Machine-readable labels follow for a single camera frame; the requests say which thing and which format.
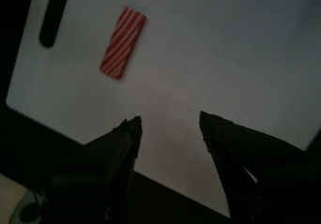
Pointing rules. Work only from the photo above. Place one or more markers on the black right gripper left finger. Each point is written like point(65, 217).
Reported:
point(112, 159)

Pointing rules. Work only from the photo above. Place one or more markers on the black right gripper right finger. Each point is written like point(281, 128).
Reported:
point(234, 152)

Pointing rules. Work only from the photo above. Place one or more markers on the white plastic cutting board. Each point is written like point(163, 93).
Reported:
point(209, 62)

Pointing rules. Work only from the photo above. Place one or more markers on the red white striped toy piece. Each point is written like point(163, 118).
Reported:
point(123, 43)

